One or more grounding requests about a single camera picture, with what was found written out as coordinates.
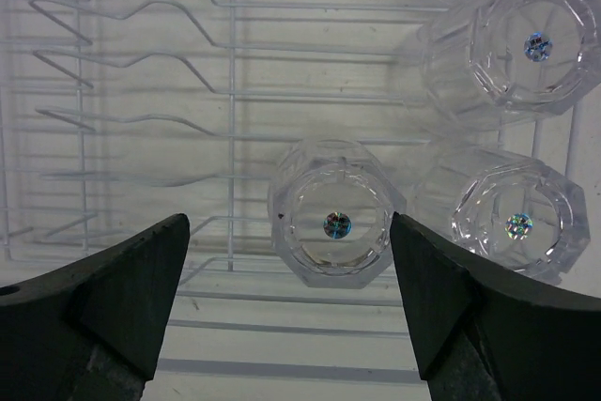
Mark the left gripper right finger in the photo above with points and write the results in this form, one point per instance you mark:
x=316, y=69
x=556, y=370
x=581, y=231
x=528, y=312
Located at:
x=482, y=332

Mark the clear plastic dish rack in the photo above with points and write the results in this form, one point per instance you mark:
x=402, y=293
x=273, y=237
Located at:
x=117, y=114

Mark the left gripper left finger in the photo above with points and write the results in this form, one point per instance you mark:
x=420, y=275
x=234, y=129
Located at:
x=93, y=330

